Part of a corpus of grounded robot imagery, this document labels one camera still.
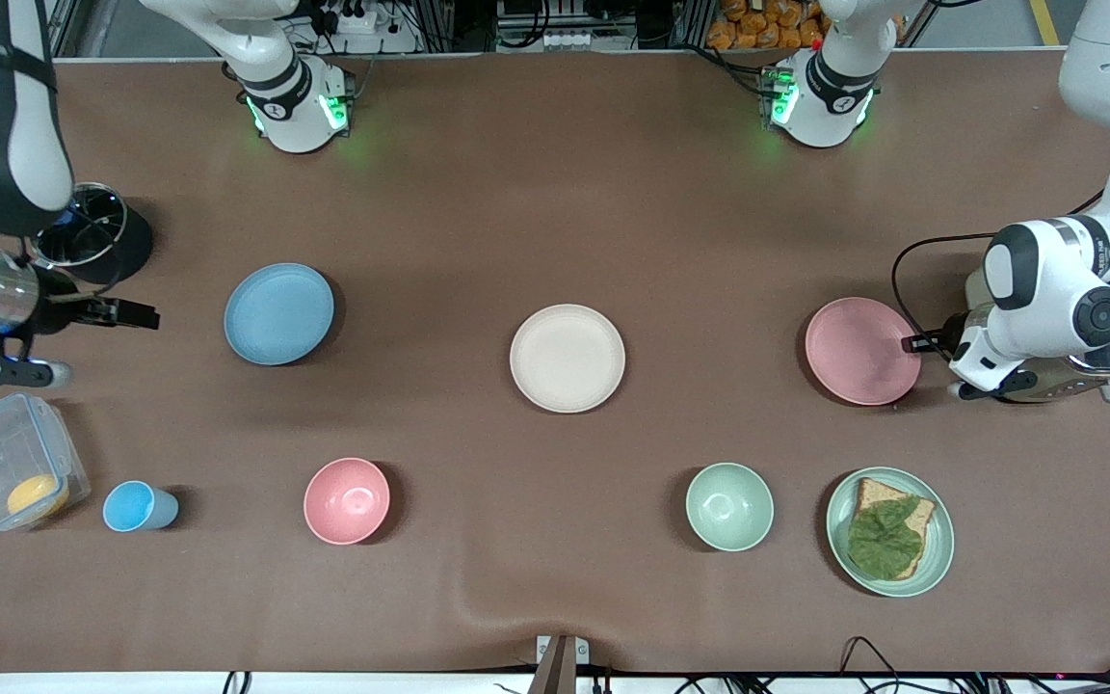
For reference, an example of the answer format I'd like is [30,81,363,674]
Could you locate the green plate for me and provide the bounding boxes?
[826,467,956,599]

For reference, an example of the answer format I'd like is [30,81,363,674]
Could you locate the toast with lettuce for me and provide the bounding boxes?
[849,477,937,581]

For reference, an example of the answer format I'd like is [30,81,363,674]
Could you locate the white power strip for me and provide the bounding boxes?
[319,0,392,35]

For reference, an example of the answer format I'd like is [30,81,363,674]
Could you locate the brown table mat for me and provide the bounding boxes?
[0,48,1110,676]

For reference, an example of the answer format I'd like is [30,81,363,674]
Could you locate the bag of orange snacks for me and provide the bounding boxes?
[707,0,826,51]

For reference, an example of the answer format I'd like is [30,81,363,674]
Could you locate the pink bowl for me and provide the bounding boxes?
[304,457,391,547]

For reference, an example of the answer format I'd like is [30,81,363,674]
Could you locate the blue cup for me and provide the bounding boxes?
[102,480,180,534]

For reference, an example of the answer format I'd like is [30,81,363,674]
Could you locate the aluminium frame profile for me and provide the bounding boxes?
[44,0,84,59]

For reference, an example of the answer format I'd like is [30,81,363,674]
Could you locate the yellow round food piece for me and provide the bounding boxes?
[6,472,69,519]

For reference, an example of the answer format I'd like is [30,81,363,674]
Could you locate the pink plate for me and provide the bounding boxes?
[805,297,922,407]

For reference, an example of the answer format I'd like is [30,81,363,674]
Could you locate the green lettuce leaf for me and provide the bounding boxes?
[847,496,924,581]

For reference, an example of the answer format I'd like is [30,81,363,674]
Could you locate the black pot with blue handle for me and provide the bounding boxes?
[30,181,155,287]

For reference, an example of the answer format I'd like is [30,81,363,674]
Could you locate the blue plate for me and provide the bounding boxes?
[224,262,335,367]

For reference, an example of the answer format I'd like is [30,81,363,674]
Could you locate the beige plate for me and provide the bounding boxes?
[509,304,627,414]

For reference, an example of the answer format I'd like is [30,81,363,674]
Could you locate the black looped floor cable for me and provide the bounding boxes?
[839,636,903,681]

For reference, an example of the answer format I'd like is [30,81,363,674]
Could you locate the green bowl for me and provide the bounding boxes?
[686,463,775,553]

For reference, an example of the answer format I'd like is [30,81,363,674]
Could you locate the metal table edge bracket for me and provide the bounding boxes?
[536,634,591,694]

